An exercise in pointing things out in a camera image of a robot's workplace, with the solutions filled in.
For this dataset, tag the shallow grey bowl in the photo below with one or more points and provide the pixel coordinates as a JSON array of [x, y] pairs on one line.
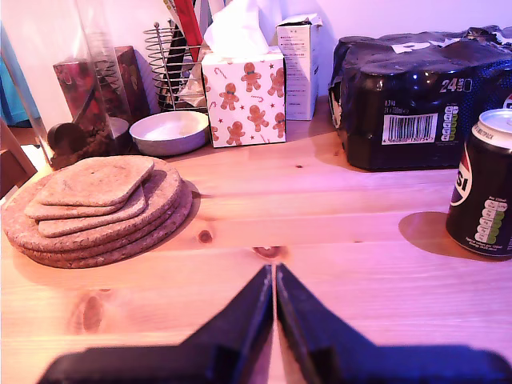
[[168, 140]]

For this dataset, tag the dark red patterned box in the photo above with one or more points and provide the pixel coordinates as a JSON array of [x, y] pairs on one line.
[[128, 80]]

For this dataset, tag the white paper tissue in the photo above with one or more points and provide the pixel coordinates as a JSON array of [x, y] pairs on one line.
[[236, 32]]

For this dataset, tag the blue packet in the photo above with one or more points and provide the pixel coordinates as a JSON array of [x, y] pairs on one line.
[[202, 14]]

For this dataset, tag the black scoop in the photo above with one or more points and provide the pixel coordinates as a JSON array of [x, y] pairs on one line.
[[66, 138]]

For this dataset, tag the round cork trivet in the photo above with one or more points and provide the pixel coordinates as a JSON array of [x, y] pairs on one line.
[[176, 218], [182, 230], [160, 192]]

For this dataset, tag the black and white packet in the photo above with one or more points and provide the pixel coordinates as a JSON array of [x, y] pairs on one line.
[[173, 68]]

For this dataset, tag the black Pepsi 24-can pack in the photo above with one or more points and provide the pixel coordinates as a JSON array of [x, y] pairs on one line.
[[400, 100]]

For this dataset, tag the white cardboard carton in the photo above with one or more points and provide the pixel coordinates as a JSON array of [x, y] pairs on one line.
[[300, 72]]

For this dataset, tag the square cork coaster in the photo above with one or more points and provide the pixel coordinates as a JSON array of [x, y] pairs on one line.
[[96, 180], [100, 226], [132, 208]]

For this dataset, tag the gingerbread print tissue box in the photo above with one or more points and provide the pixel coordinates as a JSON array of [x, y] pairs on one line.
[[244, 104]]

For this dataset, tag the tall clear storage jar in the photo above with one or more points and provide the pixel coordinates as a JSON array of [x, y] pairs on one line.
[[92, 148]]

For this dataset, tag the wooden chair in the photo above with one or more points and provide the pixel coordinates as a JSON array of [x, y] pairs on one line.
[[12, 168]]

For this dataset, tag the red and white packet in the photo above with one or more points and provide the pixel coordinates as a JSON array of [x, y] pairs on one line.
[[190, 24]]

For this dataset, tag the black Pepsi Max can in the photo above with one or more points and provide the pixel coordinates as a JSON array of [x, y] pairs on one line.
[[488, 180]]

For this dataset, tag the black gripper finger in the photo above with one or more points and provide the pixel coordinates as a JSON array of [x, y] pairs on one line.
[[312, 332], [240, 328]]

